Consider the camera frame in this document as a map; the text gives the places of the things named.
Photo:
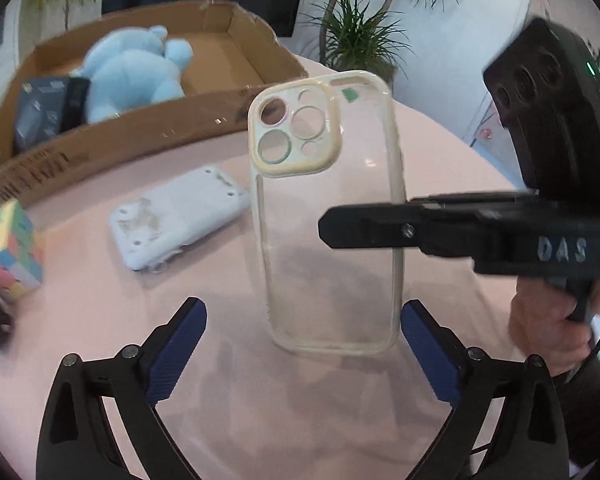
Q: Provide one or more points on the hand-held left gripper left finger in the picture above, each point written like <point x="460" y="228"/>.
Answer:
<point x="180" y="350"/>

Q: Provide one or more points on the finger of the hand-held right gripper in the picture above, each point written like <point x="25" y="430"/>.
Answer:
<point x="380" y="227"/>

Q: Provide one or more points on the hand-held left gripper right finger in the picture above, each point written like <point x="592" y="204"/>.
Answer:
<point x="430" y="355"/>

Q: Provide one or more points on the clear phone case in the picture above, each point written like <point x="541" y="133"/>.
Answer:
<point x="330" y="285"/>

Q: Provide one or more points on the large cardboard box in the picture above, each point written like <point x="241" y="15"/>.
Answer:
<point x="130" y="135"/>

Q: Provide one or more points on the black charger box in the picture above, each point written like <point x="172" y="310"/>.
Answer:
<point x="40" y="115"/>

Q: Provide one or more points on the light blue plush toy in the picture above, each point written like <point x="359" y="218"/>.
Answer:
<point x="125" y="75"/>

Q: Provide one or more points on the person's right forearm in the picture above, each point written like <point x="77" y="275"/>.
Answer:
<point x="592" y="410"/>

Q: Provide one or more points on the person's right hand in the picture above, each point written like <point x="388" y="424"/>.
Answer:
<point x="540" y="325"/>

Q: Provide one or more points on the white plastic device shell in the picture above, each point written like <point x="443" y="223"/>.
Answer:
<point x="180" y="210"/>

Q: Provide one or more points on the potted palm plant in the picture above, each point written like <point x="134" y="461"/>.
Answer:
<point x="360" y="35"/>

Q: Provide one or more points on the pastel puzzle cube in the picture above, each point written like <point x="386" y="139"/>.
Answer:
<point x="10" y="250"/>

